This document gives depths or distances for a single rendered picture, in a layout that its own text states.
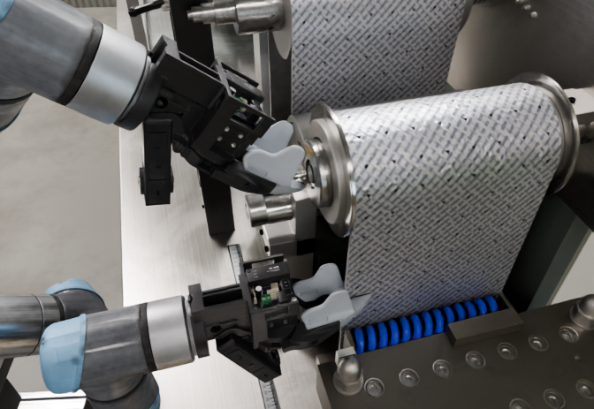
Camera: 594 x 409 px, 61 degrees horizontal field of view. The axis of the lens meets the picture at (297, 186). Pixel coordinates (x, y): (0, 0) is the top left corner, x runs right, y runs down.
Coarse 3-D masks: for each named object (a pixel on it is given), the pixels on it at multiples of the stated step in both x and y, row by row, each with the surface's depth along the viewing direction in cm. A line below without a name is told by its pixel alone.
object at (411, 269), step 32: (448, 224) 57; (480, 224) 58; (512, 224) 60; (352, 256) 56; (384, 256) 57; (416, 256) 59; (448, 256) 61; (480, 256) 63; (512, 256) 65; (352, 288) 60; (384, 288) 62; (416, 288) 64; (448, 288) 66; (480, 288) 68; (352, 320) 64; (384, 320) 67
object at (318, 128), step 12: (312, 132) 56; (324, 132) 51; (324, 144) 52; (336, 144) 50; (336, 156) 50; (336, 168) 49; (336, 180) 50; (336, 192) 51; (336, 204) 51; (324, 216) 57; (336, 216) 52
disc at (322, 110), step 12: (324, 108) 52; (312, 120) 58; (324, 120) 53; (336, 120) 50; (336, 132) 50; (348, 156) 48; (348, 168) 48; (348, 180) 48; (348, 192) 49; (348, 204) 50; (348, 216) 51; (336, 228) 56; (348, 228) 51
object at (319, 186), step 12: (312, 144) 53; (312, 156) 52; (324, 156) 52; (312, 168) 54; (324, 168) 51; (312, 180) 54; (324, 180) 51; (312, 192) 55; (324, 192) 52; (324, 204) 53
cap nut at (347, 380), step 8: (344, 360) 58; (352, 360) 57; (344, 368) 57; (352, 368) 57; (360, 368) 58; (336, 376) 59; (344, 376) 57; (352, 376) 57; (360, 376) 58; (336, 384) 60; (344, 384) 58; (352, 384) 58; (360, 384) 59; (344, 392) 59; (352, 392) 59
